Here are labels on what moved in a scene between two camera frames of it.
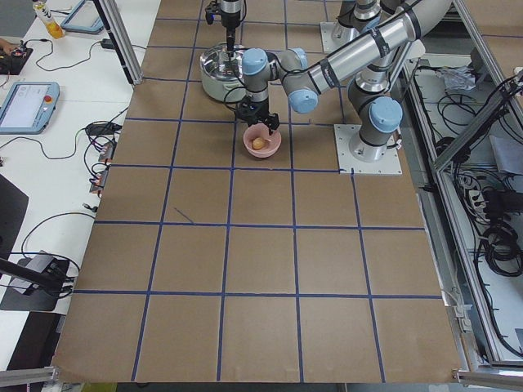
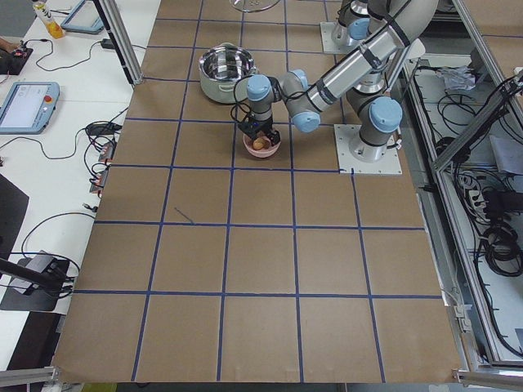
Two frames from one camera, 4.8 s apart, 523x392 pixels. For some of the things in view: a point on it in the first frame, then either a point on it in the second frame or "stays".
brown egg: x=257 y=143 stays
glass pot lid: x=216 y=62 -> x=252 y=6
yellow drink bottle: x=42 y=11 stays
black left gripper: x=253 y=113 -> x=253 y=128
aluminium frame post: x=118 y=31 stays
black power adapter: x=107 y=43 stays
